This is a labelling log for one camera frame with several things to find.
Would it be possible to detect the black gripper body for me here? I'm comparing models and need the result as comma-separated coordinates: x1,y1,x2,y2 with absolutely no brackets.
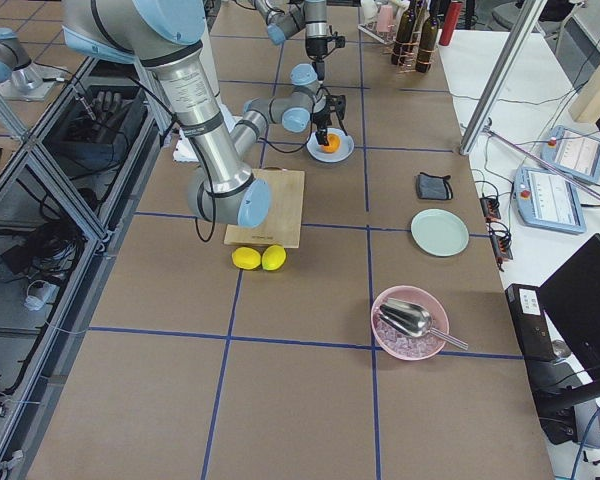
305,34,345,62
311,93,346,131

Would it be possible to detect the orange fruit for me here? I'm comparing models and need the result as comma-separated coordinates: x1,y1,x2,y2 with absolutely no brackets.
320,133,341,154

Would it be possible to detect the light blue plate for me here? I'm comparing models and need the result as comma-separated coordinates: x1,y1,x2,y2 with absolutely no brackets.
306,127,354,163

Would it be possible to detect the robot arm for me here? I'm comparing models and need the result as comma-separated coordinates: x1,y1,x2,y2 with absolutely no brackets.
63,1,346,228
250,0,346,82

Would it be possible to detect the light green plate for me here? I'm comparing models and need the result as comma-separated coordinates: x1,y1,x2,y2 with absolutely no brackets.
410,209,469,257

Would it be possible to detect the dark wine bottle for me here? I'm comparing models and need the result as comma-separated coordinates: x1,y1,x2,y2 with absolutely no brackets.
415,0,440,73
391,1,418,67

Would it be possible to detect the wooden cutting board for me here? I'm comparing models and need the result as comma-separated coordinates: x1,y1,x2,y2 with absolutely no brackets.
224,169,305,249

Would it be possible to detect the folded grey cloth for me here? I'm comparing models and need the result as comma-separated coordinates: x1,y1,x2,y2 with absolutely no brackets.
416,172,454,201

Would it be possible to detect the lower yellow lemon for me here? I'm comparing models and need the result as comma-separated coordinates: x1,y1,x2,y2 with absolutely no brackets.
261,245,287,271

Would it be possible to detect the yellow lemon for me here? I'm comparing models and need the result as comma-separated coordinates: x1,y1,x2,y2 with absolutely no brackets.
261,245,287,271
231,246,261,270

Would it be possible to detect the red thermos bottle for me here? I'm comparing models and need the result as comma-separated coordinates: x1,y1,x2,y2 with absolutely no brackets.
438,0,464,46

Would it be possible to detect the upper yellow lemon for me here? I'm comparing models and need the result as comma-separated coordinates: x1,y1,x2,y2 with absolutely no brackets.
231,246,261,270

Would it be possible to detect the metal scoop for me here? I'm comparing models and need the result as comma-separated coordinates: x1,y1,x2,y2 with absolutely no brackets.
379,298,468,350

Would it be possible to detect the pink bowl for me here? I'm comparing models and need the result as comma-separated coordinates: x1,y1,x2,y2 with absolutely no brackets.
370,285,449,361

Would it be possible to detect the teach pendant tablet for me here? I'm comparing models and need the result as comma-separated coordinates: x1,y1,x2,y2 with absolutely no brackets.
541,125,600,183
514,166,586,235

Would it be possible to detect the black monitor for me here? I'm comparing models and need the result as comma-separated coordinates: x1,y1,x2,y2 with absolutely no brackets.
505,234,600,448

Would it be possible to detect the copper wire bottle rack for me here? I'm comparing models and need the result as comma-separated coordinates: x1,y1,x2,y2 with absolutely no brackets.
390,30,437,74

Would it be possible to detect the aluminium frame post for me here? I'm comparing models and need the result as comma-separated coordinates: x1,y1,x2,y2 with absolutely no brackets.
459,0,547,155

